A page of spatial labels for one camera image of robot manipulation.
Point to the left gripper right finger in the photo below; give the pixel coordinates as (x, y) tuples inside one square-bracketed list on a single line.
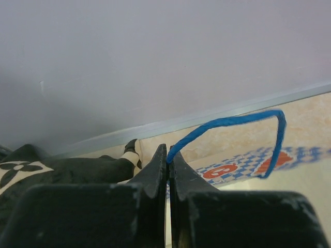
[(204, 216)]

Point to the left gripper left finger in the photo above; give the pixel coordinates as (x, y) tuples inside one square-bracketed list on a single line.
[(125, 214)]

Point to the checkered paper bag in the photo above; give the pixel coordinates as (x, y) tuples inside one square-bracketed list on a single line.
[(224, 155)]

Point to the black floral pillow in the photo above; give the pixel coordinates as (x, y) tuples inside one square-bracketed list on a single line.
[(26, 167)]

